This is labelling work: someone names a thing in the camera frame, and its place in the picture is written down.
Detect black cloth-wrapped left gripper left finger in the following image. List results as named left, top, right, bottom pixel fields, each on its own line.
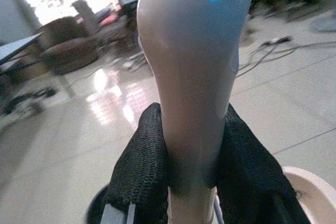
left=101, top=102, right=170, bottom=224

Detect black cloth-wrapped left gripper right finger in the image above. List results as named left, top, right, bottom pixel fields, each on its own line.
left=214, top=103, right=312, bottom=224

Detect black power strip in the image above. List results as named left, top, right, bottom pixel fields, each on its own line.
left=262, top=36, right=292, bottom=46

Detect brown round armchair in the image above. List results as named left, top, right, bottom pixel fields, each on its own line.
left=35, top=16, right=99, bottom=74

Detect grey table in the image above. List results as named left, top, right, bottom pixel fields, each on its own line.
left=0, top=31, right=77, bottom=99

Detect black floor cables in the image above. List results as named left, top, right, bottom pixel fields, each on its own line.
left=236, top=40, right=336, bottom=78

